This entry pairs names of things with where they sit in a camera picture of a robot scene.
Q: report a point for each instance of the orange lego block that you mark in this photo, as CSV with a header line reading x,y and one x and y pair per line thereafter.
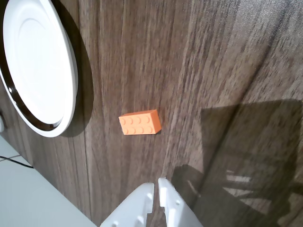
x,y
139,123

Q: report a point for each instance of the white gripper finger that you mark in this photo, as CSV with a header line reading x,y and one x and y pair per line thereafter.
x,y
132,205
174,208

